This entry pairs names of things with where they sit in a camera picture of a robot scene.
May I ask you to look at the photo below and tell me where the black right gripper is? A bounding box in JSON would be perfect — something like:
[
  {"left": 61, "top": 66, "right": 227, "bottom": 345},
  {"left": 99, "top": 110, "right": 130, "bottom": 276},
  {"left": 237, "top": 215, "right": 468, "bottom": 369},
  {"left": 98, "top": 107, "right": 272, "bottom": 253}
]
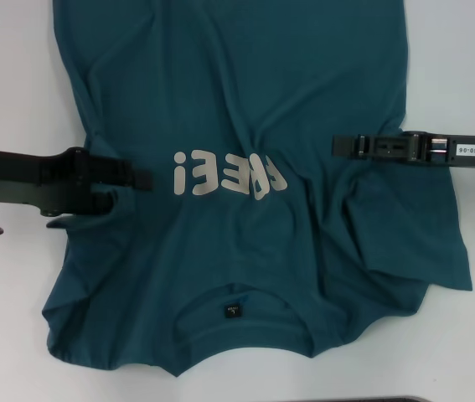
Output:
[{"left": 332, "top": 131, "right": 475, "bottom": 165}]

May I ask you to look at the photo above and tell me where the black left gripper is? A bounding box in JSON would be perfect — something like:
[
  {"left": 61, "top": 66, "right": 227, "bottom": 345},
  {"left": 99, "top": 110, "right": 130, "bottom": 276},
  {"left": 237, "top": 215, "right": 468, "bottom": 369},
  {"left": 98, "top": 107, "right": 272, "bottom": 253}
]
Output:
[{"left": 0, "top": 146, "right": 154, "bottom": 219}]

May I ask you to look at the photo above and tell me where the teal blue printed t-shirt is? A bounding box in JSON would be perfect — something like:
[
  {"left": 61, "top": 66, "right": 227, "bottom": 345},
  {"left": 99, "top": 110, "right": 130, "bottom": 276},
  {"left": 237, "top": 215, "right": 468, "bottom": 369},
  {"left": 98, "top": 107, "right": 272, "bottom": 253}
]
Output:
[{"left": 39, "top": 0, "right": 472, "bottom": 366}]

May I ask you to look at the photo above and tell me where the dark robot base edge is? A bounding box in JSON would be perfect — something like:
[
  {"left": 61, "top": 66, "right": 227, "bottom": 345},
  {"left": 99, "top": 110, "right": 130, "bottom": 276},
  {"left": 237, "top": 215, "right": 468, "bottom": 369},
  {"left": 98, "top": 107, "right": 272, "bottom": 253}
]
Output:
[{"left": 257, "top": 396, "right": 431, "bottom": 402}]

